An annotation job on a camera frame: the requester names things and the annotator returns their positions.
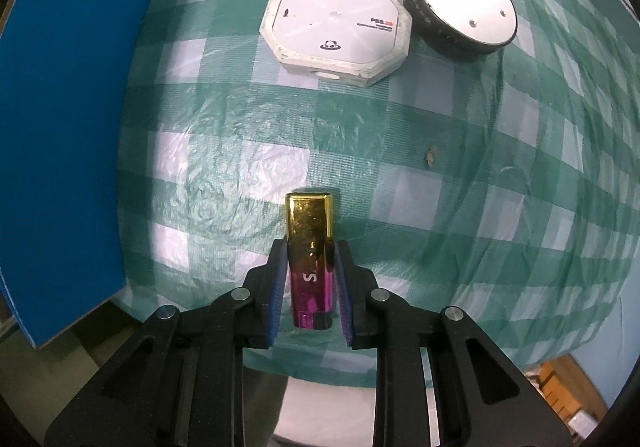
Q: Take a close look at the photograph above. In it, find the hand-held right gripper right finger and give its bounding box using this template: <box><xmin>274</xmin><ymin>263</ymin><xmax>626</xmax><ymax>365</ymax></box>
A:
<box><xmin>332</xmin><ymin>242</ymin><xmax>573</xmax><ymax>447</ymax></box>

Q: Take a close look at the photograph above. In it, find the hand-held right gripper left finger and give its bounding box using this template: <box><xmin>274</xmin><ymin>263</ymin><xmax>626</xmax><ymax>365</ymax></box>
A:
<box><xmin>44</xmin><ymin>239</ymin><xmax>291</xmax><ymax>447</ymax></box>

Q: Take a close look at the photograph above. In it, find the gold and pink lighter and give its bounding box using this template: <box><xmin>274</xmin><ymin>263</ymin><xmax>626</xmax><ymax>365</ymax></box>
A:
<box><xmin>284</xmin><ymin>192</ymin><xmax>337</xmax><ymax>332</ymax></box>

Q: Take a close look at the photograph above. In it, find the white octagonal device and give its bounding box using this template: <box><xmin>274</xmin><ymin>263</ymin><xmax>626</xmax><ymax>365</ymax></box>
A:
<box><xmin>258</xmin><ymin>0</ymin><xmax>413</xmax><ymax>89</ymax></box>

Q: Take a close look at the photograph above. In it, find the cardboard box with blue edge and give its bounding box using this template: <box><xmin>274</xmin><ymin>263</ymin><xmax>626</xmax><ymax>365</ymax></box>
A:
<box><xmin>0</xmin><ymin>0</ymin><xmax>182</xmax><ymax>350</ymax></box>

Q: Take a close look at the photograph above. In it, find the green checked tablecloth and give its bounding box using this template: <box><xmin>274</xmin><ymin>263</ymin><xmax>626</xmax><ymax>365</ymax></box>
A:
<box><xmin>112</xmin><ymin>0</ymin><xmax>640</xmax><ymax>385</ymax></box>

